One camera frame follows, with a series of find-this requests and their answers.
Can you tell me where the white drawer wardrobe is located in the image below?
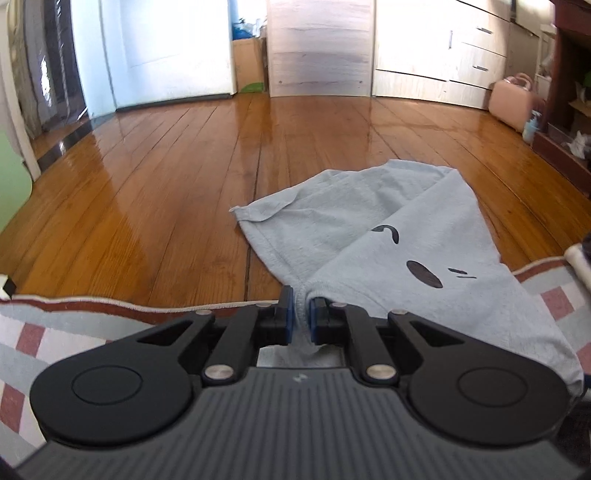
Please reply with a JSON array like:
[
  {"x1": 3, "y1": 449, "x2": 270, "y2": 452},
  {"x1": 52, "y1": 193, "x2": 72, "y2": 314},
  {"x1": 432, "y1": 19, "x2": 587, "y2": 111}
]
[{"x1": 372, "y1": 0, "x2": 555, "y2": 112}]

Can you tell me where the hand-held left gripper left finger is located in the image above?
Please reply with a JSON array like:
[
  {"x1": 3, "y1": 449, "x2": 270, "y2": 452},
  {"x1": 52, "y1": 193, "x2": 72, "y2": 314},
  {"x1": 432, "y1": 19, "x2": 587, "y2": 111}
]
[{"x1": 115, "y1": 286, "x2": 295, "y2": 385}]

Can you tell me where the white door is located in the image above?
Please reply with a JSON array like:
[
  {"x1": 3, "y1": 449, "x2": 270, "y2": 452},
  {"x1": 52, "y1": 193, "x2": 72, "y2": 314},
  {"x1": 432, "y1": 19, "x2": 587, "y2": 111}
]
[{"x1": 71, "y1": 0, "x2": 234, "y2": 116}]

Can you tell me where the grey printed t-shirt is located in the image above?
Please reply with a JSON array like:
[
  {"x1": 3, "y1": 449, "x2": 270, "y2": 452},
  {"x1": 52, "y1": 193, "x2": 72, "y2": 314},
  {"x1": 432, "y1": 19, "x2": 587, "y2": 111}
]
[{"x1": 229, "y1": 159, "x2": 585, "y2": 398}]

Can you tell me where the cardboard box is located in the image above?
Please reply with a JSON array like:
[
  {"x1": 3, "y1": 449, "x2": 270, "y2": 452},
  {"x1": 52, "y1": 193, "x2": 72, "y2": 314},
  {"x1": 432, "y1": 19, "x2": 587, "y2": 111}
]
[{"x1": 231, "y1": 37, "x2": 269, "y2": 95}]

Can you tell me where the dark wooden shelf unit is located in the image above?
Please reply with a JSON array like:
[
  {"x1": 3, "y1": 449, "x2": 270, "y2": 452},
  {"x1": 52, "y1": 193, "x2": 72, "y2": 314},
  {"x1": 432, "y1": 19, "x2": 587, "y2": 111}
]
[{"x1": 531, "y1": 0, "x2": 591, "y2": 199}]

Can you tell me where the checked rug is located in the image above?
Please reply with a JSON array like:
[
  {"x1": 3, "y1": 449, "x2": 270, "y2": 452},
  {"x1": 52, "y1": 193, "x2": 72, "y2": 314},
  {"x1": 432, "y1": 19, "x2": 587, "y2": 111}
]
[{"x1": 0, "y1": 258, "x2": 591, "y2": 467}]

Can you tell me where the green panel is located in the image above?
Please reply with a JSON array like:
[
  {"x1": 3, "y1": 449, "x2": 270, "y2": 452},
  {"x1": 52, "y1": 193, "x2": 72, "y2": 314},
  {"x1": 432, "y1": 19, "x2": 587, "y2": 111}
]
[{"x1": 0, "y1": 127, "x2": 34, "y2": 234}]

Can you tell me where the blue bottle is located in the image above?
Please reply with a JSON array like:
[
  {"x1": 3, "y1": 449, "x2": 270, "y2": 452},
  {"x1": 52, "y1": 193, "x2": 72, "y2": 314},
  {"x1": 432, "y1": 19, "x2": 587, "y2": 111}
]
[{"x1": 523, "y1": 111, "x2": 543, "y2": 144}]

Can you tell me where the wood-grain wardrobe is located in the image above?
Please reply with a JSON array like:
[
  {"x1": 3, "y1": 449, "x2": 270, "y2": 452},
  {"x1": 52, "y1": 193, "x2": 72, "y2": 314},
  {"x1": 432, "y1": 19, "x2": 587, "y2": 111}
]
[{"x1": 267, "y1": 0, "x2": 376, "y2": 99}]

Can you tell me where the pink case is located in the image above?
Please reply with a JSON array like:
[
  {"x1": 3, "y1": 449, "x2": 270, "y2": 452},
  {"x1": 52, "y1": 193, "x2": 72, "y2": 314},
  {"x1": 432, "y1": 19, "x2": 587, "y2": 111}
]
[{"x1": 488, "y1": 73, "x2": 546, "y2": 132}]

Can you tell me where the white frame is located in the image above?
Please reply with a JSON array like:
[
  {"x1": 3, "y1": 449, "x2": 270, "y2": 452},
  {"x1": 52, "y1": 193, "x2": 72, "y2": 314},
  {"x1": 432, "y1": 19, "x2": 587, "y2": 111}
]
[{"x1": 0, "y1": 0, "x2": 43, "y2": 183}]

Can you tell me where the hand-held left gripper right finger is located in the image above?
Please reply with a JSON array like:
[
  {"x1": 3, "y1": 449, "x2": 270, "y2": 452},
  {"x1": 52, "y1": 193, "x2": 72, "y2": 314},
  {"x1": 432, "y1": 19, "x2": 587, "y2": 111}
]
[{"x1": 310, "y1": 298, "x2": 481, "y2": 385}]

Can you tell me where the glass door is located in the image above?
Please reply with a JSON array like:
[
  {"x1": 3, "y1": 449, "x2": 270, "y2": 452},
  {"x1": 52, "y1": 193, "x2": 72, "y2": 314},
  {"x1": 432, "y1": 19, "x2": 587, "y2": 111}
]
[{"x1": 14, "y1": 0, "x2": 90, "y2": 139}]

